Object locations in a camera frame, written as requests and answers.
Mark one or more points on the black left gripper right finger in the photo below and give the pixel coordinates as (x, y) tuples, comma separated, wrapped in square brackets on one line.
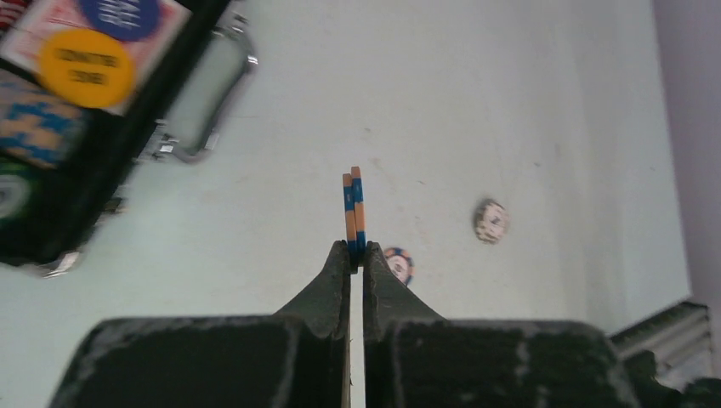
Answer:
[(414, 357)]

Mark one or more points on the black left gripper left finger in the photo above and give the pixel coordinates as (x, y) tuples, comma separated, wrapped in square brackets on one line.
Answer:
[(295, 357)]

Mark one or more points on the blue white poker chip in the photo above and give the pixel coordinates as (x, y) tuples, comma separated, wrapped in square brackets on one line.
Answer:
[(349, 216), (400, 263), (359, 209)]

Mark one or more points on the blue small blind button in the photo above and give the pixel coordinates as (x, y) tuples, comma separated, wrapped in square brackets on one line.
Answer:
[(124, 20)]

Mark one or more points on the black aluminium poker case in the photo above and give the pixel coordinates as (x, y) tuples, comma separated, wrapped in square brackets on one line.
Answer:
[(177, 113)]

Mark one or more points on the purple chip row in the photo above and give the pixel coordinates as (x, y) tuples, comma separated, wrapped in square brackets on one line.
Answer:
[(37, 126)]

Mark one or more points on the yellow big blind button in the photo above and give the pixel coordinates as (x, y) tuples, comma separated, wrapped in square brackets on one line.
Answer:
[(86, 67)]

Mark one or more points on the red card deck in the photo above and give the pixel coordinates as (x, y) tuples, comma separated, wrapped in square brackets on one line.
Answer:
[(42, 19)]

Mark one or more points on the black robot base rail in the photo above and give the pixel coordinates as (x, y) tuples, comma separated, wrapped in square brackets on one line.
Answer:
[(672, 358)]

